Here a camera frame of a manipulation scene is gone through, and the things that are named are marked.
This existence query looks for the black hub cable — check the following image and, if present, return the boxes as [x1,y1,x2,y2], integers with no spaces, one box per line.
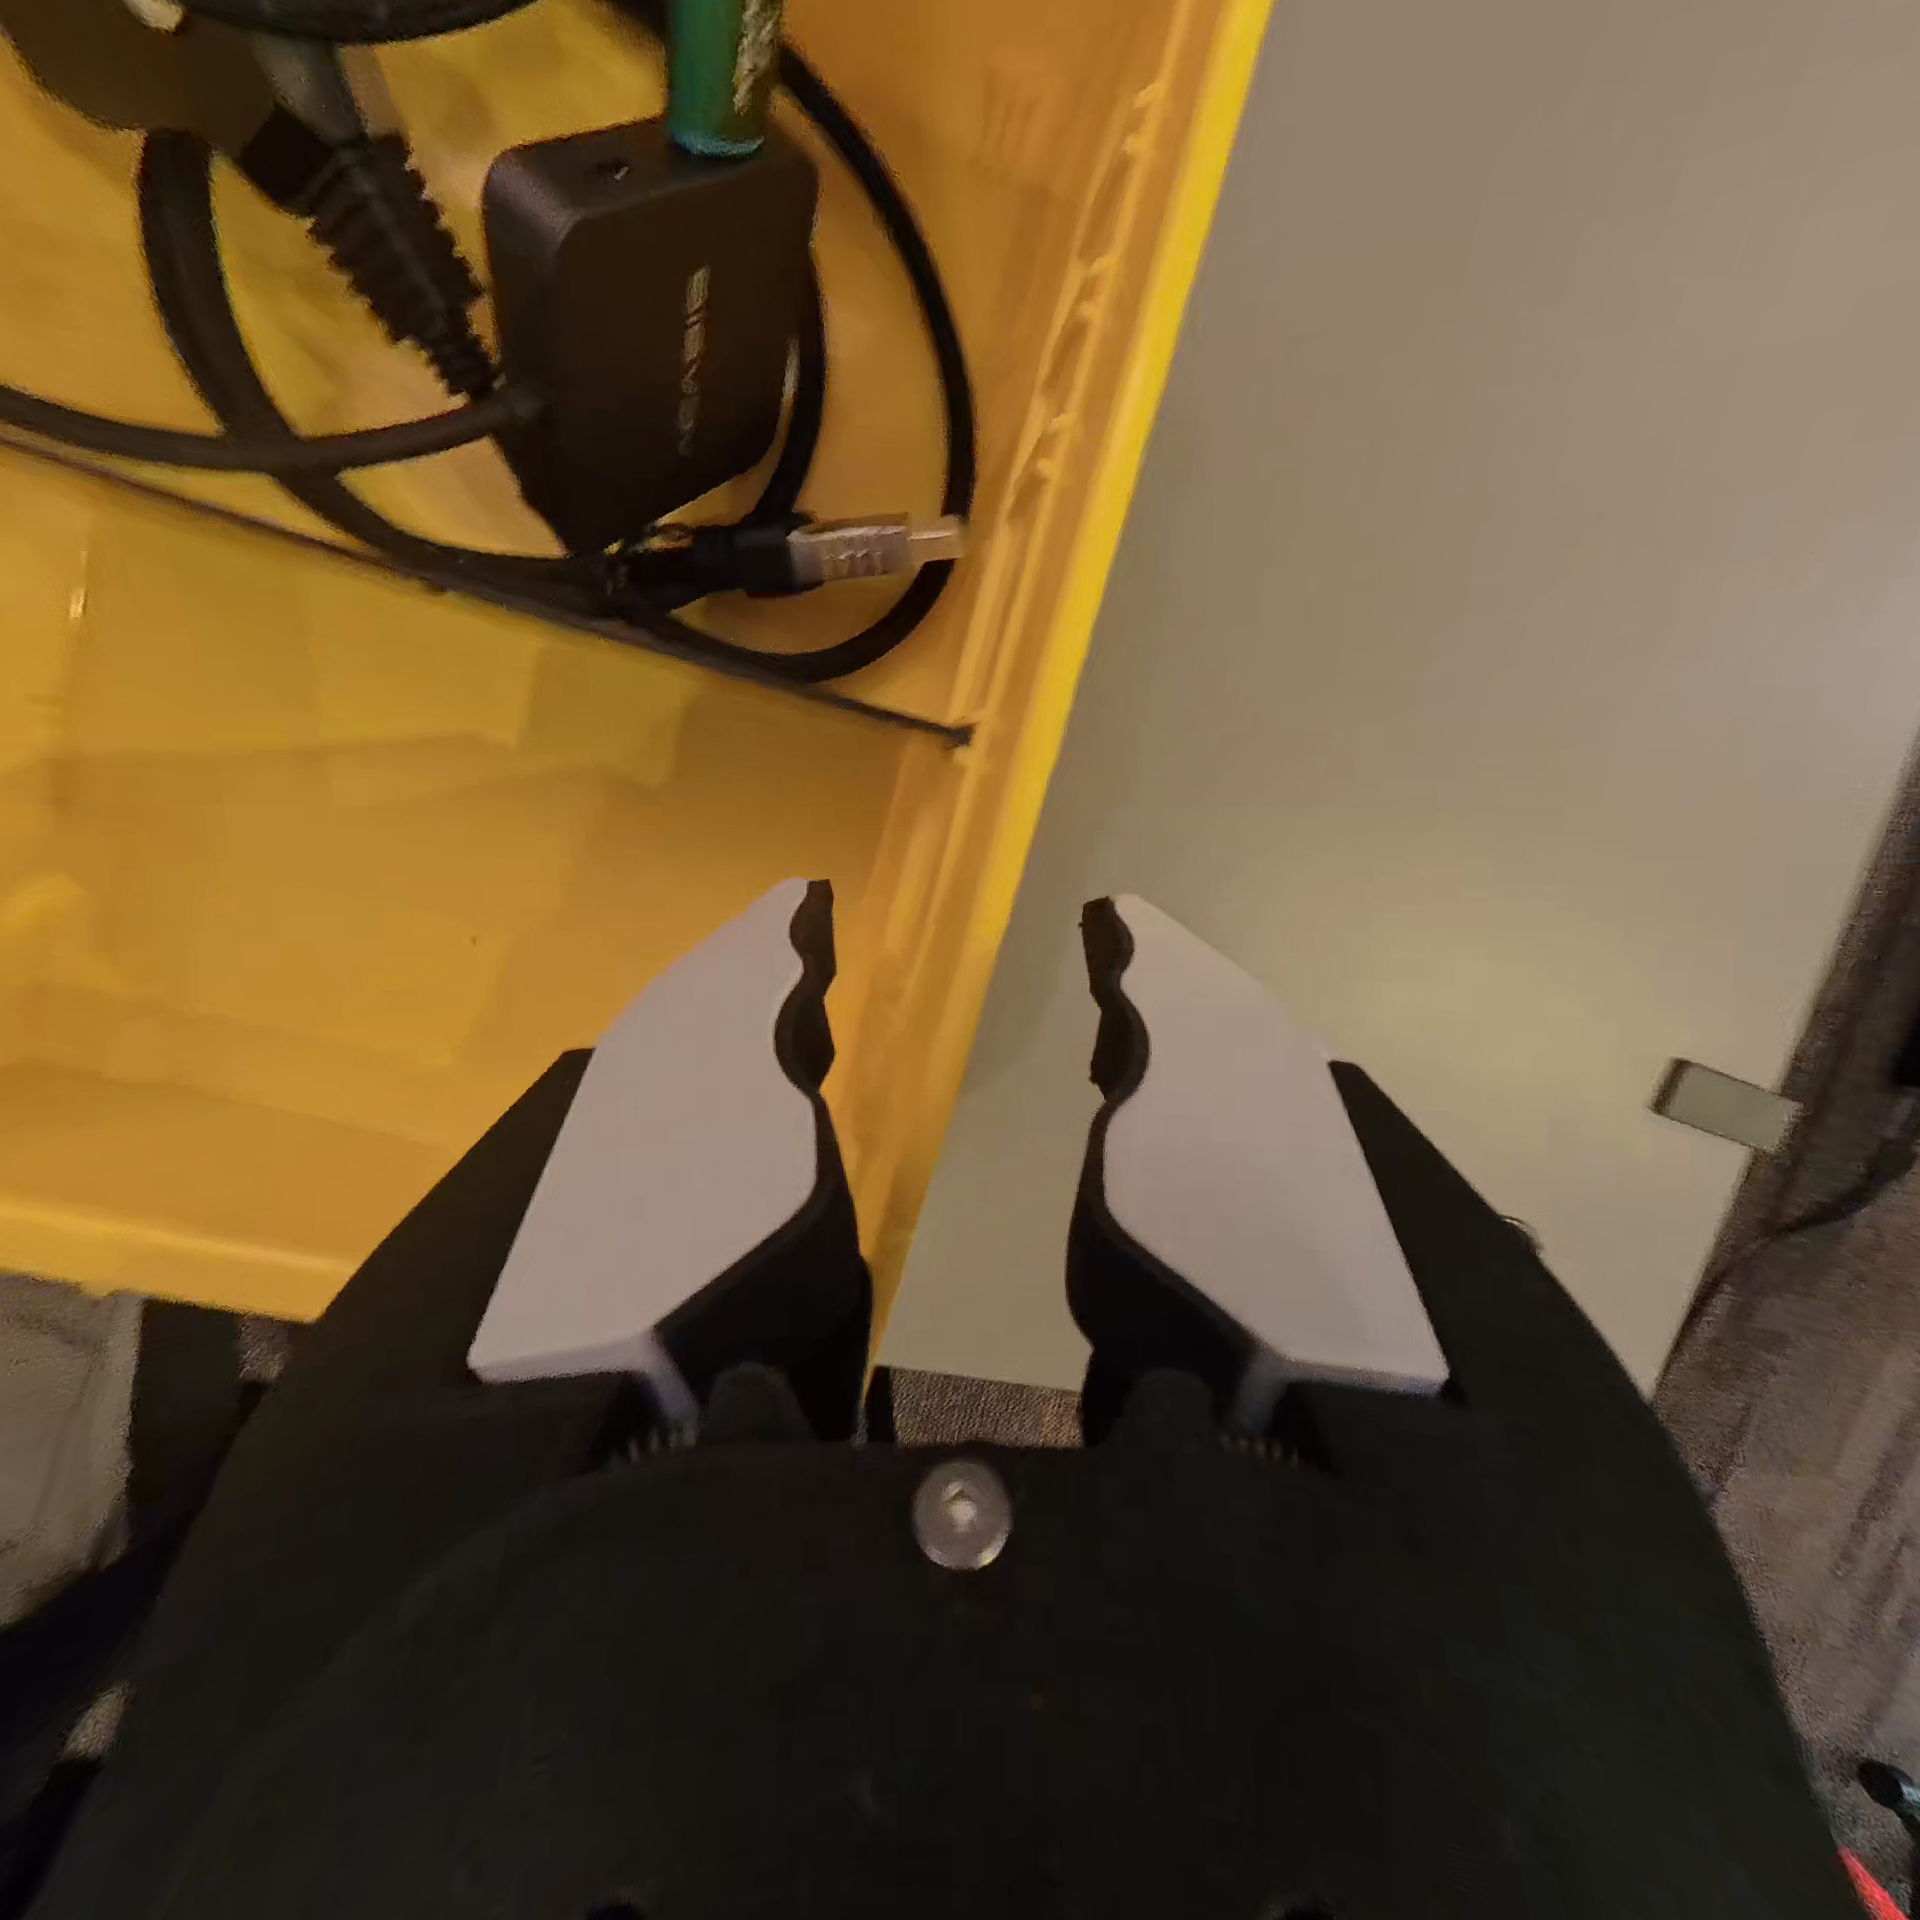
[0,382,543,474]

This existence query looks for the black ribbed cable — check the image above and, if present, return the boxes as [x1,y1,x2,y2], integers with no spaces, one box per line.
[241,30,505,407]

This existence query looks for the black power adapter with cable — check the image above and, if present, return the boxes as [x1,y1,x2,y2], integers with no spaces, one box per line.
[0,0,288,143]

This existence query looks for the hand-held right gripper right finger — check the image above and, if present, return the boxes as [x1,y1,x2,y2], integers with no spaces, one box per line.
[1066,892,1454,1430]

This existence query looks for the black cable with silver plug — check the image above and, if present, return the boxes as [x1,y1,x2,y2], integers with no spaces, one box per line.
[135,46,982,693]

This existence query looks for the black usb hub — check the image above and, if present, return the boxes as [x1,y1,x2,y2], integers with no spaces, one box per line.
[483,127,825,548]

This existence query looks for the yellow plastic bin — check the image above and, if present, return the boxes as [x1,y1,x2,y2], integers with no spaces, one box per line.
[0,0,1278,1322]

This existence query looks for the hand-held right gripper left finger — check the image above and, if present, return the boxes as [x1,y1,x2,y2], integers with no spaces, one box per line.
[465,878,875,1426]

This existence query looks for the green-plug braided usb cable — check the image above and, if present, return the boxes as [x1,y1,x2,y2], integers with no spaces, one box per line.
[663,0,784,165]

